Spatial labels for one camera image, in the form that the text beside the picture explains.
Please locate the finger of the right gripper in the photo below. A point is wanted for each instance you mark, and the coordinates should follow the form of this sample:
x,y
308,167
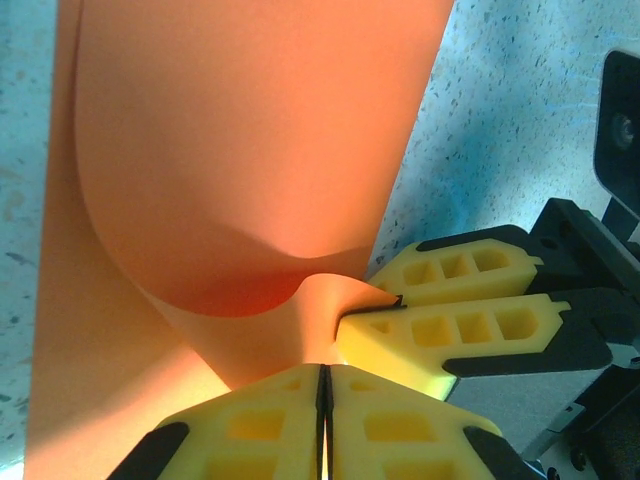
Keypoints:
x,y
400,345
450,280

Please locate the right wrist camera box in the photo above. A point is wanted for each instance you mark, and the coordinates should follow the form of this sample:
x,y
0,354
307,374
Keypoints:
x,y
620,130

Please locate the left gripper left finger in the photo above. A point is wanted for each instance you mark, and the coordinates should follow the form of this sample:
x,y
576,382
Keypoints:
x,y
250,435

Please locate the orange square paper sheet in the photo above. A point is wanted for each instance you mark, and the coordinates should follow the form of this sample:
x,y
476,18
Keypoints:
x,y
225,150

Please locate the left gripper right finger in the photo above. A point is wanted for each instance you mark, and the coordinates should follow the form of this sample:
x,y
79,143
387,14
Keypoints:
x,y
400,435

